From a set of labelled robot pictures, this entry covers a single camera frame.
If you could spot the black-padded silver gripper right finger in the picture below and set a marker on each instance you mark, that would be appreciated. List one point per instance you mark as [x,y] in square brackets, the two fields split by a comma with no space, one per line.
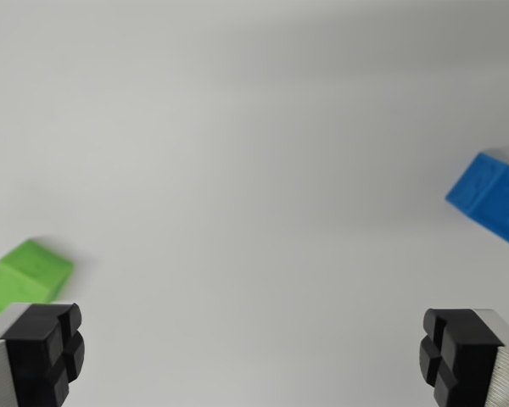
[471,352]

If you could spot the black-padded silver gripper left finger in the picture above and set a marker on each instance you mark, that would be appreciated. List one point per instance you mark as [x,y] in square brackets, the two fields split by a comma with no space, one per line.
[29,347]

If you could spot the blue rubber cube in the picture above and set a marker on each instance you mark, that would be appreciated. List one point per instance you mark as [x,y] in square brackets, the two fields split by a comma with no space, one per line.
[488,199]

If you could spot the green rubber cube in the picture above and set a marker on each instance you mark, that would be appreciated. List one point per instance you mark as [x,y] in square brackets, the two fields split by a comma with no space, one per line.
[23,275]

